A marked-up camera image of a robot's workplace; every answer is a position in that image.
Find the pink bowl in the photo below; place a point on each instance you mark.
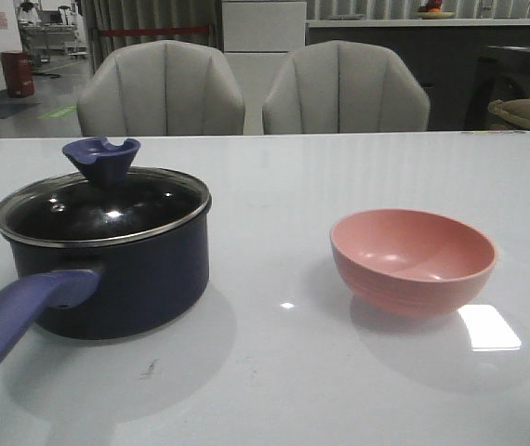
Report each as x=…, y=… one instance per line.
x=411, y=263

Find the glass lid blue knob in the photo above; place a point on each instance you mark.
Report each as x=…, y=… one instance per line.
x=106, y=201

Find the dark blue saucepan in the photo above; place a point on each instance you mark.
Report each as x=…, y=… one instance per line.
x=105, y=292

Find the right beige chair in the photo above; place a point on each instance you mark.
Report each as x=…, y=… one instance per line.
x=344, y=87

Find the beige chair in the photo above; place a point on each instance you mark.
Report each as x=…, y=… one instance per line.
x=344, y=87
x=162, y=88

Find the left beige chair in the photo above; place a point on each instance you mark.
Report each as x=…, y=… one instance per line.
x=162, y=88

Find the white drawer cabinet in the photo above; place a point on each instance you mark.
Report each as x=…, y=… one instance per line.
x=256, y=37

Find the red barrier belt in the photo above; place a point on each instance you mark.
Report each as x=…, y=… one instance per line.
x=201, y=29

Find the dark grey counter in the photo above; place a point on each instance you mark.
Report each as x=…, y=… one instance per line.
x=442, y=54

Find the fruit plate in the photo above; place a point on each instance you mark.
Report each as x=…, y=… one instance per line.
x=433, y=10

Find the black washing machine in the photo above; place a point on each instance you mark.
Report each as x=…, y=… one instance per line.
x=502, y=72

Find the red trash bin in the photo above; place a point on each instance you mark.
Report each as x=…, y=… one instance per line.
x=17, y=72

